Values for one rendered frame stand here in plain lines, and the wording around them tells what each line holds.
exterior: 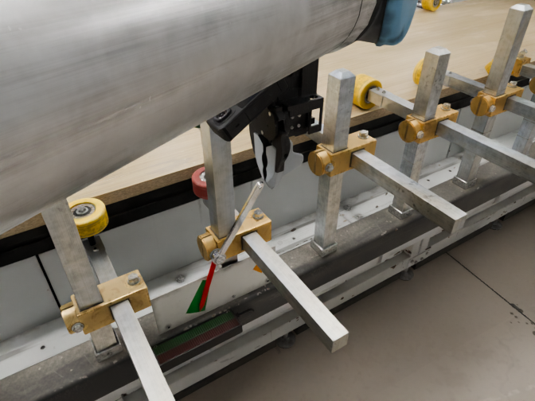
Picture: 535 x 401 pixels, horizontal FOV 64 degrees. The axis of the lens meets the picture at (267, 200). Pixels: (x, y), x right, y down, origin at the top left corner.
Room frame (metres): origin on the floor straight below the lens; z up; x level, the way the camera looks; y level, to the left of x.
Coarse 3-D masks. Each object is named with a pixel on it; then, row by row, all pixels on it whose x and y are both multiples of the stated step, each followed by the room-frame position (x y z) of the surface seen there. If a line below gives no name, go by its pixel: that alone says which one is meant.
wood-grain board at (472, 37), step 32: (480, 0) 2.35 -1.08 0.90; (512, 0) 2.35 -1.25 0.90; (416, 32) 1.78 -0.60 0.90; (448, 32) 1.78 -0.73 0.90; (480, 32) 1.78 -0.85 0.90; (320, 64) 1.40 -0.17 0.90; (352, 64) 1.40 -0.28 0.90; (384, 64) 1.40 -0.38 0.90; (448, 64) 1.40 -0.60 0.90; (480, 64) 1.40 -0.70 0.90; (192, 128) 0.94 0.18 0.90; (160, 160) 0.79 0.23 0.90; (192, 160) 0.79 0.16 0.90; (96, 192) 0.68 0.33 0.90; (128, 192) 0.70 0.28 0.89; (32, 224) 0.60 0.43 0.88
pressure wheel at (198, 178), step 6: (204, 168) 0.75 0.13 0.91; (198, 174) 0.73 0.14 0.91; (204, 174) 0.73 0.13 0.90; (192, 180) 0.71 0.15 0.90; (198, 180) 0.71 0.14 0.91; (204, 180) 0.71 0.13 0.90; (198, 186) 0.69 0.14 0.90; (204, 186) 0.69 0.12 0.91; (198, 192) 0.69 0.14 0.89; (204, 192) 0.69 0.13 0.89; (204, 198) 0.69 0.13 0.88
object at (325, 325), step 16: (256, 240) 0.58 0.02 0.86; (256, 256) 0.55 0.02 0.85; (272, 256) 0.54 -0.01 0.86; (272, 272) 0.50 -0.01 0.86; (288, 272) 0.50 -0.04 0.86; (288, 288) 0.47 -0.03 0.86; (304, 288) 0.47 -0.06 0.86; (304, 304) 0.43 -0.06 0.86; (320, 304) 0.43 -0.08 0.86; (304, 320) 0.42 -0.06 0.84; (320, 320) 0.40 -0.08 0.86; (336, 320) 0.40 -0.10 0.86; (320, 336) 0.39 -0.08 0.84; (336, 336) 0.38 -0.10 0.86
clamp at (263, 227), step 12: (252, 216) 0.64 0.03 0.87; (264, 216) 0.64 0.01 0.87; (240, 228) 0.60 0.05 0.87; (252, 228) 0.60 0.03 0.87; (264, 228) 0.62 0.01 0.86; (204, 240) 0.57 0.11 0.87; (216, 240) 0.57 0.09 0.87; (240, 240) 0.59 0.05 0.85; (264, 240) 0.62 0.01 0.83; (204, 252) 0.57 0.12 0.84; (228, 252) 0.58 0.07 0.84; (240, 252) 0.59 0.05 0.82
